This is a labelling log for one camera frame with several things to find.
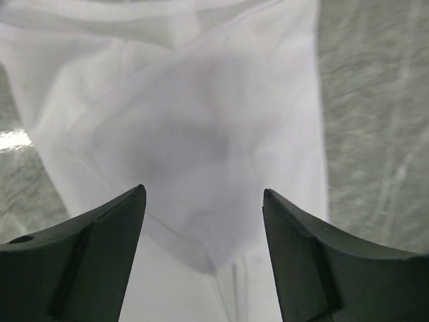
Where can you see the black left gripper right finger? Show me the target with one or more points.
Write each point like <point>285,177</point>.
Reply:
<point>323,273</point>

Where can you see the white t shirt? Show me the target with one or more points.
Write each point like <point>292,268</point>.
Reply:
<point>206,104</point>

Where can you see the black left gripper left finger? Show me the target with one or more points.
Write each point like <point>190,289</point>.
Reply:
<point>77,270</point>

